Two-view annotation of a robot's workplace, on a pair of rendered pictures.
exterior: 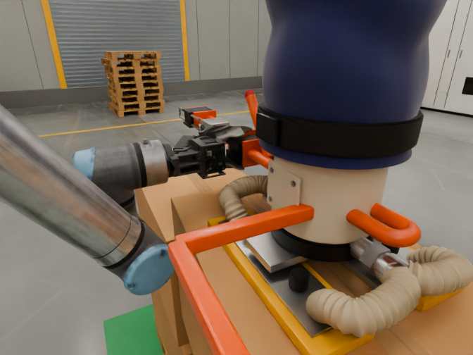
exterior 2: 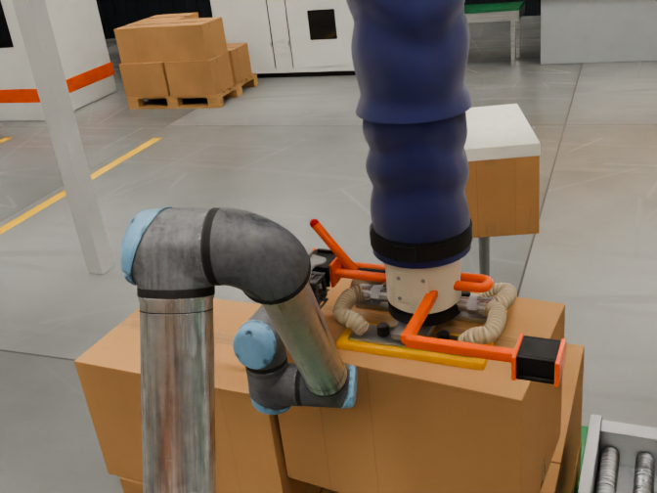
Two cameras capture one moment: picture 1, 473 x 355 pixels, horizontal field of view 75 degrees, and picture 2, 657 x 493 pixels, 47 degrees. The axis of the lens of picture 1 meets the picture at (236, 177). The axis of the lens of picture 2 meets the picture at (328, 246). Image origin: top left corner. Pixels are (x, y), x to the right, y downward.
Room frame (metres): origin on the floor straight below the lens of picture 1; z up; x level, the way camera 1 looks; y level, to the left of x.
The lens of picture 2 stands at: (-0.62, 0.94, 2.02)
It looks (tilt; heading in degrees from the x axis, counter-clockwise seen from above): 25 degrees down; 322
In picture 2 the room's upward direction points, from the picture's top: 7 degrees counter-clockwise
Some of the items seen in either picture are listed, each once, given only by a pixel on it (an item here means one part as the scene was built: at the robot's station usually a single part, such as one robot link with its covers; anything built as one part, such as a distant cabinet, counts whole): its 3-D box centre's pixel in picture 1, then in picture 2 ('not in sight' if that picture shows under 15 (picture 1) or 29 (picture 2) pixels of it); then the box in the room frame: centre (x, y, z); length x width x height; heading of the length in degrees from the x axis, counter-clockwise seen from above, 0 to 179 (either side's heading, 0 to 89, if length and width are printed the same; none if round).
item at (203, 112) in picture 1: (200, 116); not in sight; (0.99, 0.11, 1.21); 0.08 x 0.07 x 0.05; 26
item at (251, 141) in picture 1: (250, 146); (323, 267); (0.68, -0.03, 1.20); 0.10 x 0.08 x 0.06; 116
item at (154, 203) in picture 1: (202, 230); (217, 395); (1.03, 0.14, 0.74); 0.60 x 0.40 x 0.40; 25
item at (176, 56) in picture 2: not in sight; (187, 59); (7.27, -3.42, 0.45); 1.21 x 1.02 x 0.90; 29
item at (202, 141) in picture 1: (193, 156); (300, 295); (0.61, 0.09, 1.20); 0.12 x 0.09 x 0.08; 116
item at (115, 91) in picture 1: (133, 82); not in sight; (7.43, 2.38, 0.65); 1.29 x 1.10 x 1.30; 29
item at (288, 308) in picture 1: (272, 258); (413, 338); (0.41, -0.06, 1.10); 0.34 x 0.10 x 0.05; 26
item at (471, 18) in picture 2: not in sight; (467, 35); (5.28, -6.02, 0.32); 1.25 x 0.50 x 0.64; 29
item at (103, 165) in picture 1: (108, 172); (263, 336); (0.54, 0.24, 1.20); 0.12 x 0.09 x 0.10; 116
